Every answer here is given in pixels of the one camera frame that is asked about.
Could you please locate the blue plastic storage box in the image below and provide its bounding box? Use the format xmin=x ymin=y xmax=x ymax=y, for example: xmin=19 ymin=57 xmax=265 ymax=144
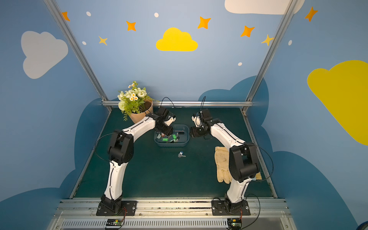
xmin=153 ymin=125 xmax=190 ymax=147

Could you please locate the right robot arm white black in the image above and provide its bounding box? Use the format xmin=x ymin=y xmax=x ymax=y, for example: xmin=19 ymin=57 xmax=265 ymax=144
xmin=190 ymin=109 xmax=261 ymax=212

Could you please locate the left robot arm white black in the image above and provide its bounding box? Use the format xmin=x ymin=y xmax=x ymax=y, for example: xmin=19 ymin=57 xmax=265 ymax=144
xmin=96 ymin=106 xmax=176 ymax=216

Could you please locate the beige work glove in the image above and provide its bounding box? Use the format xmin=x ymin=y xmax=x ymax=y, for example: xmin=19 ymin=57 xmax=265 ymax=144
xmin=214 ymin=147 xmax=232 ymax=184

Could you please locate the white artificial flowers plant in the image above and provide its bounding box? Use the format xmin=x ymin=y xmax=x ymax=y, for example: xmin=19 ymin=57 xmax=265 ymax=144
xmin=117 ymin=81 xmax=156 ymax=121

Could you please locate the light blue hand brush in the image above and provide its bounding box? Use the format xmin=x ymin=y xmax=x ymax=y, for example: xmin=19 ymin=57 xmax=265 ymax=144
xmin=252 ymin=172 xmax=263 ymax=181

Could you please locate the right controller board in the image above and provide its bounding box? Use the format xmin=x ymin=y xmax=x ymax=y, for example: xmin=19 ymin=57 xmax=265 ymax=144
xmin=227 ymin=218 xmax=242 ymax=230

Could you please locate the controller board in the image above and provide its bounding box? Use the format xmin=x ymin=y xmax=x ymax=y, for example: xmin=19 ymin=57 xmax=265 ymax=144
xmin=227 ymin=218 xmax=242 ymax=230
xmin=105 ymin=218 xmax=125 ymax=230

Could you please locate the left controller board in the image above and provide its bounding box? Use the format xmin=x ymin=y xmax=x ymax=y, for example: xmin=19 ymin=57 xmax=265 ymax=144
xmin=105 ymin=218 xmax=125 ymax=230

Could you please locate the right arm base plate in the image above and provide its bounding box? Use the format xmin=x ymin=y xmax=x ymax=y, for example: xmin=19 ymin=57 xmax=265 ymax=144
xmin=211 ymin=199 xmax=251 ymax=216

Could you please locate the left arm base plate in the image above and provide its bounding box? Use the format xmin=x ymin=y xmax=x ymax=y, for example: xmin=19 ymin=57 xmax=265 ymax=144
xmin=96 ymin=200 xmax=137 ymax=216

